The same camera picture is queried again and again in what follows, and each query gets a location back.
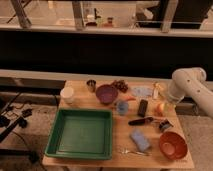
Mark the white cup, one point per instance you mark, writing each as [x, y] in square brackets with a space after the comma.
[67, 94]

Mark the wooden table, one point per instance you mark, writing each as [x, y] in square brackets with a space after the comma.
[83, 99]

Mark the blue sponge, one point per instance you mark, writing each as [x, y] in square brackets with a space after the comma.
[140, 140]

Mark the green plastic tray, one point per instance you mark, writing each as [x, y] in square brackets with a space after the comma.
[81, 134]

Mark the orange-red bowl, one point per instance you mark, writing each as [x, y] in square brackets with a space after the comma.
[172, 145]

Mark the black-handled tool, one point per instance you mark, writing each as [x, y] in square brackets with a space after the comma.
[142, 121]

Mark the small orange carrot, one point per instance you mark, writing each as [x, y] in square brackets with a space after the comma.
[129, 98]

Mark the silver fork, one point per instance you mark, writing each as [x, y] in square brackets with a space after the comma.
[127, 151]

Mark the bunch of dark grapes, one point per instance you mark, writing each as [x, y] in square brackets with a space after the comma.
[120, 85]

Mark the small white bottle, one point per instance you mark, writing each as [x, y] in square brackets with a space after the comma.
[155, 91]

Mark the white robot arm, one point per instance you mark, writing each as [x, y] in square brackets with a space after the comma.
[190, 81]

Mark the black rectangular block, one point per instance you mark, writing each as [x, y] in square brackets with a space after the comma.
[142, 108]

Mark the yellow banana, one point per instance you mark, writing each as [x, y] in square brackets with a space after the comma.
[161, 90]

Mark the purple bowl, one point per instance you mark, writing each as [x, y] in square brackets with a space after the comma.
[106, 93]

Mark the blue small cup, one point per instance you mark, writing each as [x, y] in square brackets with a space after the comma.
[122, 107]

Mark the small metal cup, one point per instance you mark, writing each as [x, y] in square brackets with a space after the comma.
[91, 85]

